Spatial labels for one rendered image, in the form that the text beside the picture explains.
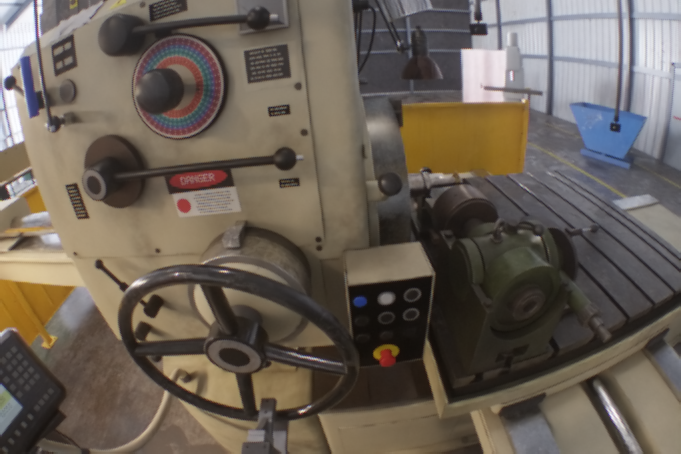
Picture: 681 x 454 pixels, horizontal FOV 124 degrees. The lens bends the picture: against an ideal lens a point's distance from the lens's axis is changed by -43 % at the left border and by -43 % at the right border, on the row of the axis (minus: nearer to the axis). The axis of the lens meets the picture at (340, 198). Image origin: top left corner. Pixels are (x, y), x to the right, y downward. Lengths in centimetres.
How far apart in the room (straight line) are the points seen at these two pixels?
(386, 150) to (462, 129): 259
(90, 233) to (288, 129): 52
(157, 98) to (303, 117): 23
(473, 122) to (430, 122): 47
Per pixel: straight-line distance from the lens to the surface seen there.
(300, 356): 48
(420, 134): 312
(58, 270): 156
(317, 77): 50
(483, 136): 339
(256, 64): 50
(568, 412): 122
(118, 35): 54
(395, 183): 50
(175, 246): 67
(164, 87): 46
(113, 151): 63
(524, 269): 66
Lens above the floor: 168
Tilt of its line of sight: 25 degrees down
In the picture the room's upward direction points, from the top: 6 degrees counter-clockwise
